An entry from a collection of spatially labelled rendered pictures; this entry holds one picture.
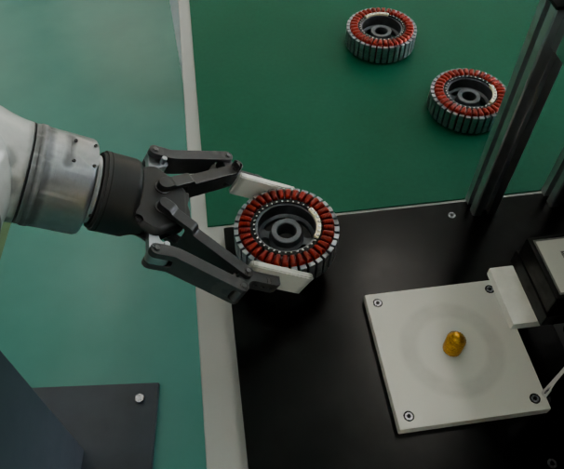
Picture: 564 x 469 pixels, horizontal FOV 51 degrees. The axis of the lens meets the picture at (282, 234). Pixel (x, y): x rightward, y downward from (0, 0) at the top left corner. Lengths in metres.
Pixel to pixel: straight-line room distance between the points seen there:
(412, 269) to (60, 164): 0.40
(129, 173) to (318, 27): 0.60
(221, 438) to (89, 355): 0.96
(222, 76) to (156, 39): 1.46
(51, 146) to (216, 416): 0.31
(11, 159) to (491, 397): 0.48
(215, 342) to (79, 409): 0.85
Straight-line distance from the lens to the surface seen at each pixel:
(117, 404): 1.47
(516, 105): 0.65
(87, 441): 1.45
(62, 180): 0.52
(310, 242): 0.62
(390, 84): 0.96
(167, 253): 0.54
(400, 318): 0.65
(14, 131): 0.53
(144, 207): 0.56
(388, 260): 0.70
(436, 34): 1.08
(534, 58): 0.62
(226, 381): 0.64
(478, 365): 0.64
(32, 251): 1.78
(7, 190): 0.51
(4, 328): 1.67
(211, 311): 0.68
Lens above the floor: 1.34
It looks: 53 degrees down
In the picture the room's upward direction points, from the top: straight up
